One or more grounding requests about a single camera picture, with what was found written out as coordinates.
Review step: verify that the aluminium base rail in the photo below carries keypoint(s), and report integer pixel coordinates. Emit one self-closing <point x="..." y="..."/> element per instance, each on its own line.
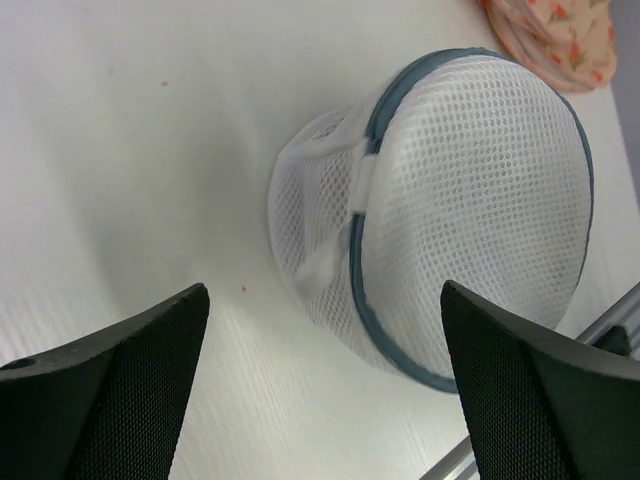
<point x="550" y="400"/>

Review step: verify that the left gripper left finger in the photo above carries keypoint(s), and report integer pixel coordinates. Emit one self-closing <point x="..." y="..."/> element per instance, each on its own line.
<point x="109" y="405"/>

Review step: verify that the floral orange laundry bag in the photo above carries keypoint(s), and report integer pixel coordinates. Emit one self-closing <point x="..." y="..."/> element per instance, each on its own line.
<point x="568" y="44"/>

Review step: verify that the white mesh laundry bag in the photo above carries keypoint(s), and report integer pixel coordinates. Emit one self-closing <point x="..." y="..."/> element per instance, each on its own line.
<point x="464" y="166"/>

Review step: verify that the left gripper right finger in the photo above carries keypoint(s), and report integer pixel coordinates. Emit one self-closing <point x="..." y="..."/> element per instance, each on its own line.
<point x="540" y="390"/>

